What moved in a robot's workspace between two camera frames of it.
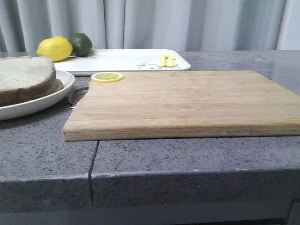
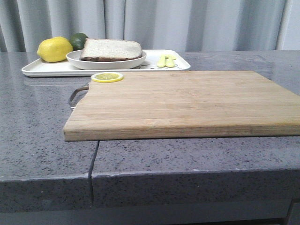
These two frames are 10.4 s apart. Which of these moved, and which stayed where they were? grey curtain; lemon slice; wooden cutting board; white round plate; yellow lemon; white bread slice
Moved: white bread slice; white round plate
Stayed: wooden cutting board; grey curtain; yellow lemon; lemon slice
